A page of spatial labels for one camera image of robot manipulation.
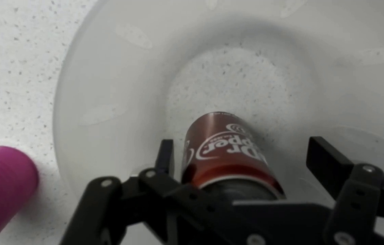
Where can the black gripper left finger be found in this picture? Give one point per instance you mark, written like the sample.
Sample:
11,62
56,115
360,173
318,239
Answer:
156,205

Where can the clear plastic bowl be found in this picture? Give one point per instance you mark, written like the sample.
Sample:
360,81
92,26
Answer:
124,90

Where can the red soda can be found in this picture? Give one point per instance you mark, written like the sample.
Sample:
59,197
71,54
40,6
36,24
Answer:
228,150

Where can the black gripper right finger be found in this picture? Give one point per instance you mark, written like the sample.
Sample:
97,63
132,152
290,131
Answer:
364,195

